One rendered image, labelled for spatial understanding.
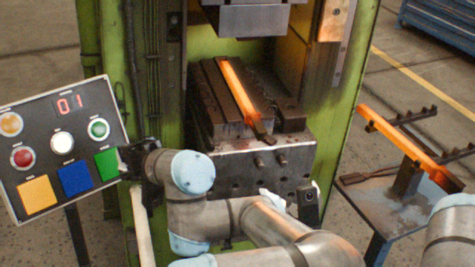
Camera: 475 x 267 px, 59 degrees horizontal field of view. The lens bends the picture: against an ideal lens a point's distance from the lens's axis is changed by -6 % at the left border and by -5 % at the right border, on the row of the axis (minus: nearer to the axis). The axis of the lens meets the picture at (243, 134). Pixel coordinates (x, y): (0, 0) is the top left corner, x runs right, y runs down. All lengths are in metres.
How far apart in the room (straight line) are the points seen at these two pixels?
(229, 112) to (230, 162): 0.16
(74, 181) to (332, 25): 0.92
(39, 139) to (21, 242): 1.35
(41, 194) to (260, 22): 0.72
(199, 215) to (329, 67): 0.91
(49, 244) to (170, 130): 1.10
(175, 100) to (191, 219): 0.71
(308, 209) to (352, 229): 1.47
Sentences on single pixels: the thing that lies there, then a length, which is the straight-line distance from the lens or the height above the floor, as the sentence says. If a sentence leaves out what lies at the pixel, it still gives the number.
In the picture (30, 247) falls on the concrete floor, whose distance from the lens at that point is 2.40.
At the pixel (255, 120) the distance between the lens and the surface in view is 1.34.
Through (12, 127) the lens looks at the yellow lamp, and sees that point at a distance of 1.12.
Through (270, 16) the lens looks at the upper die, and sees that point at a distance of 1.23.
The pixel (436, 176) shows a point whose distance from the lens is 1.30.
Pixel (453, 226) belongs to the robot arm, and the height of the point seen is 1.28.
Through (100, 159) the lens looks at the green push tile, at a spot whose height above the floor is 1.03.
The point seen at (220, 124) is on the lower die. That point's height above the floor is 0.98.
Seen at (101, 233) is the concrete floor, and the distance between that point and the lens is 2.37.
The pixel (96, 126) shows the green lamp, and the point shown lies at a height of 1.10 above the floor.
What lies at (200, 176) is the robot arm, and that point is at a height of 1.25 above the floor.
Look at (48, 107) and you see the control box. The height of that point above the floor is 1.17.
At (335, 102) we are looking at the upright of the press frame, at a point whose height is 0.93.
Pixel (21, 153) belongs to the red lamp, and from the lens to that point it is 1.12.
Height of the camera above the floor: 1.77
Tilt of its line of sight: 37 degrees down
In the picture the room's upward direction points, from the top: 6 degrees clockwise
